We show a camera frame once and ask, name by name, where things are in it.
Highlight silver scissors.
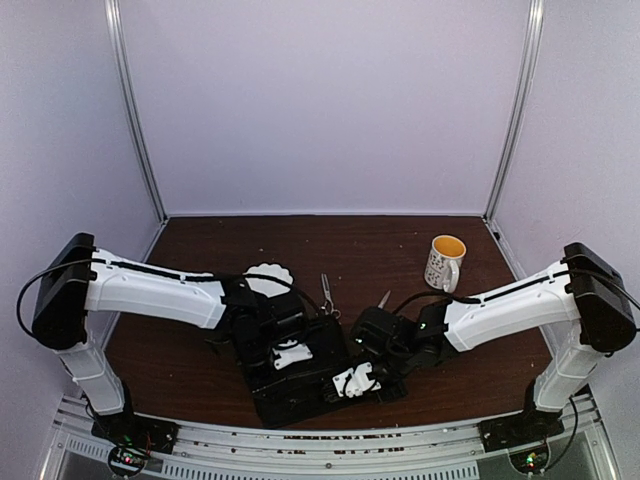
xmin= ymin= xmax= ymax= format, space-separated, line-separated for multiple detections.
xmin=377 ymin=290 xmax=391 ymax=309
xmin=320 ymin=273 xmax=341 ymax=319

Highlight black zip tool case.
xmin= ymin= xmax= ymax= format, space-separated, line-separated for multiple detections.
xmin=239 ymin=317 xmax=381 ymax=430

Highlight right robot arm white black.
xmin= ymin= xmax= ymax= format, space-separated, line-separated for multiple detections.
xmin=333 ymin=242 xmax=637 ymax=442

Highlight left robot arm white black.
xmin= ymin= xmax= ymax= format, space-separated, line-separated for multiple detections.
xmin=18 ymin=233 xmax=328 ymax=444

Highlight white scalloped bowl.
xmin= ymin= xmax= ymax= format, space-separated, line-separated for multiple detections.
xmin=244 ymin=263 xmax=294 ymax=298

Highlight white patterned mug yellow inside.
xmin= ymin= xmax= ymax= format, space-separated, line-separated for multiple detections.
xmin=424 ymin=234 xmax=467 ymax=293

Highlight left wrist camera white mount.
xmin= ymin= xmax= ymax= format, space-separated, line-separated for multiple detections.
xmin=272 ymin=344 xmax=313 ymax=370

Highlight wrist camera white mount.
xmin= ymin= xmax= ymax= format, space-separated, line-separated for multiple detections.
xmin=320 ymin=362 xmax=382 ymax=403
xmin=272 ymin=344 xmax=313 ymax=370

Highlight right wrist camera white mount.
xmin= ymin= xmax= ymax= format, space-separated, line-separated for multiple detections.
xmin=320 ymin=362 xmax=382 ymax=403

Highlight aluminium front rail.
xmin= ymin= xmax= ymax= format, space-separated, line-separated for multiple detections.
xmin=39 ymin=394 xmax=621 ymax=480

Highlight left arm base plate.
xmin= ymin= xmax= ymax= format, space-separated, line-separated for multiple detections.
xmin=91 ymin=413 xmax=179 ymax=454

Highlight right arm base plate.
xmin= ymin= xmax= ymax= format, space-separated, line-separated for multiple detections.
xmin=478 ymin=412 xmax=564 ymax=452

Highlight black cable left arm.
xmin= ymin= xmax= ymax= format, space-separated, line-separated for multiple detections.
xmin=14 ymin=259 xmax=321 ymax=346

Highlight left aluminium frame post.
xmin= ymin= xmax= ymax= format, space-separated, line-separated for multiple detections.
xmin=104 ymin=0 xmax=168 ymax=224

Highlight aluminium frame post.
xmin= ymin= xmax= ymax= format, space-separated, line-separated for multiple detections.
xmin=483 ymin=0 xmax=545 ymax=224
xmin=104 ymin=0 xmax=168 ymax=224

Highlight right aluminium frame post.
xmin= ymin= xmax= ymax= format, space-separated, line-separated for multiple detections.
xmin=483 ymin=0 xmax=545 ymax=224

